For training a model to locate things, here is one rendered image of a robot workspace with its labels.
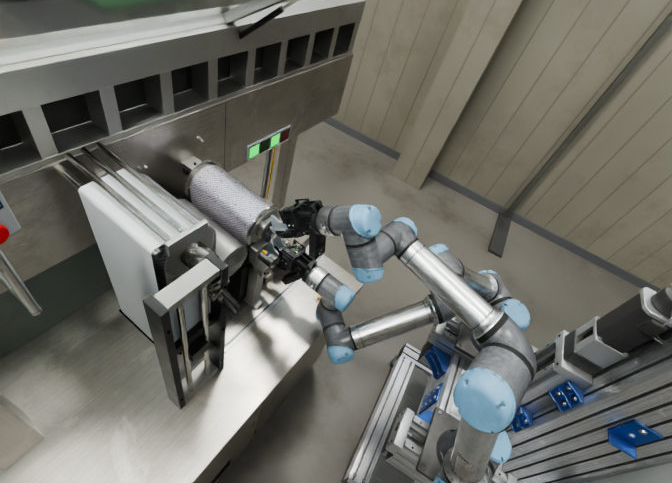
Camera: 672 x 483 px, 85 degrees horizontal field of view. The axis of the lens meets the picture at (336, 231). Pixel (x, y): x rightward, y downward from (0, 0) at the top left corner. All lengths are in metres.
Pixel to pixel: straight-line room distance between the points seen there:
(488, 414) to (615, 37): 2.84
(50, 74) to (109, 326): 0.75
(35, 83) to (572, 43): 3.08
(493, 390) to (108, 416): 0.97
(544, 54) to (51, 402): 3.33
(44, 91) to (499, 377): 1.06
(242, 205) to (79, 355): 0.64
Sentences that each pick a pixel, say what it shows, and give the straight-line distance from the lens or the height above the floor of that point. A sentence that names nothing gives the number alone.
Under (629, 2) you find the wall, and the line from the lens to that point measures 3.30.
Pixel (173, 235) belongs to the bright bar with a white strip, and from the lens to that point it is 0.84.
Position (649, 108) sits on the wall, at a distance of 3.49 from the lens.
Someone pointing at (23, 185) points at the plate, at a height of 1.42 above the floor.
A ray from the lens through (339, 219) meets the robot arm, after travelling 0.86.
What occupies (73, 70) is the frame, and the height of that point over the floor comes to 1.63.
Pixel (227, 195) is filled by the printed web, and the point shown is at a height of 1.30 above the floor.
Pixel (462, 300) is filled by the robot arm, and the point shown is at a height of 1.41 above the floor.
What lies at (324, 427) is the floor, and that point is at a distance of 2.19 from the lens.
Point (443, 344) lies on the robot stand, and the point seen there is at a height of 0.71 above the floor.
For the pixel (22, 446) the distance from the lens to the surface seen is 1.25.
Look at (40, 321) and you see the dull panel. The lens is 1.37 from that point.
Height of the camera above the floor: 2.08
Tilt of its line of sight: 46 degrees down
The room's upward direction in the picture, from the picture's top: 20 degrees clockwise
